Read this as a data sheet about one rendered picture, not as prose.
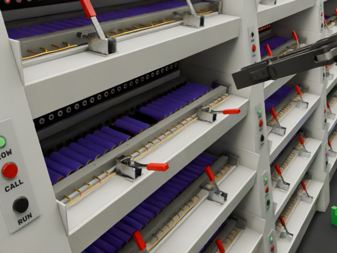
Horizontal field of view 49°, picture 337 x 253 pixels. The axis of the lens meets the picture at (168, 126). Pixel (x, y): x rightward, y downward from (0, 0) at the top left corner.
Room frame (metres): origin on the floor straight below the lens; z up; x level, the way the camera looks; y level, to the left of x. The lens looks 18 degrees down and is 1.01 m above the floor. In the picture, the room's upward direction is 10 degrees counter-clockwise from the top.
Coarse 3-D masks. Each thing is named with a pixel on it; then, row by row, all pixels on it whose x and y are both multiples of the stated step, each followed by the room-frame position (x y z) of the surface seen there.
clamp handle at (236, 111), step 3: (210, 108) 0.77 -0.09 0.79; (237, 108) 0.73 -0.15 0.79; (207, 111) 0.77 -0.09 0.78; (210, 111) 0.77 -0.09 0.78; (213, 111) 0.76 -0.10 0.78; (216, 111) 0.76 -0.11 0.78; (219, 111) 0.75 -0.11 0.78; (222, 111) 0.75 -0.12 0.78; (225, 111) 0.74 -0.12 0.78; (228, 111) 0.74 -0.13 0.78; (231, 111) 0.73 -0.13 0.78; (234, 111) 0.73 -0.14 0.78; (237, 111) 0.72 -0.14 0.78; (240, 111) 0.73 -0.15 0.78
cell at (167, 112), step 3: (147, 105) 0.80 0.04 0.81; (150, 105) 0.79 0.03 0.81; (153, 105) 0.79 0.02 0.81; (150, 108) 0.79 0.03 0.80; (153, 108) 0.79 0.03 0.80; (156, 108) 0.78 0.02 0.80; (159, 108) 0.78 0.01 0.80; (162, 108) 0.78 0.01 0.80; (159, 111) 0.78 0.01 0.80; (162, 111) 0.77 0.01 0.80; (165, 111) 0.77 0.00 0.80; (168, 111) 0.77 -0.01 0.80; (171, 111) 0.77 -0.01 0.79; (168, 114) 0.76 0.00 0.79
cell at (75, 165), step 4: (56, 152) 0.59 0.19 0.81; (52, 156) 0.58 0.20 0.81; (56, 156) 0.58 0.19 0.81; (60, 156) 0.58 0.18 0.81; (64, 156) 0.58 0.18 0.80; (56, 160) 0.57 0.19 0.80; (60, 160) 0.57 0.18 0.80; (64, 160) 0.57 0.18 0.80; (68, 160) 0.57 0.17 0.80; (72, 160) 0.57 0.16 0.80; (64, 164) 0.56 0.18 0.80; (68, 164) 0.56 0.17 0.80; (72, 164) 0.56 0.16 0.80; (76, 164) 0.56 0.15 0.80; (80, 164) 0.56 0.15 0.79; (72, 168) 0.55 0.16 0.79; (76, 168) 0.55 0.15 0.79
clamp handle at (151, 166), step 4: (132, 160) 0.55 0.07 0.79; (132, 164) 0.56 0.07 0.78; (136, 164) 0.55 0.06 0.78; (140, 164) 0.55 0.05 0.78; (144, 164) 0.54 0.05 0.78; (148, 164) 0.53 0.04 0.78; (152, 164) 0.53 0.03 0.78; (156, 164) 0.53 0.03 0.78; (160, 164) 0.52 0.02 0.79; (164, 164) 0.52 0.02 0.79; (140, 168) 0.54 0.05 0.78; (144, 168) 0.54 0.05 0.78; (148, 168) 0.53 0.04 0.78; (152, 168) 0.52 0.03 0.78; (156, 168) 0.52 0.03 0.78; (160, 168) 0.51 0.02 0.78; (164, 168) 0.51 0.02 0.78
